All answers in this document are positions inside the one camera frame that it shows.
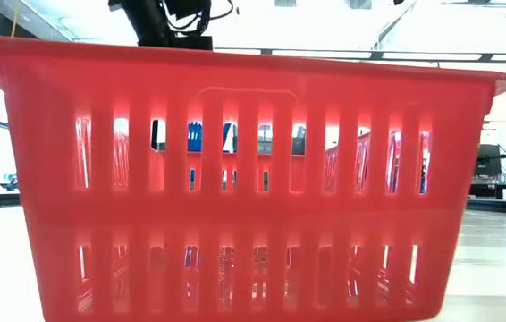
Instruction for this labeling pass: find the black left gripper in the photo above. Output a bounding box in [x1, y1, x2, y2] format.
[121, 0, 215, 52]

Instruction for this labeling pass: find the red slotted plastic basket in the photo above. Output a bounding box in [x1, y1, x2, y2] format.
[0, 35, 506, 322]

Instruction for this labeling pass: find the long linear ceiling light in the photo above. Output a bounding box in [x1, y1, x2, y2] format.
[212, 47, 506, 64]

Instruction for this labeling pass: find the black computer monitor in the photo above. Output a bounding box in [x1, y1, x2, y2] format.
[477, 143, 503, 178]

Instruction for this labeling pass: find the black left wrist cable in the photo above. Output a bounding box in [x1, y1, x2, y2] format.
[197, 0, 235, 37]

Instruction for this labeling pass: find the yellow hanging cord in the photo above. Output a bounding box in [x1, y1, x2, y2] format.
[10, 0, 21, 39]

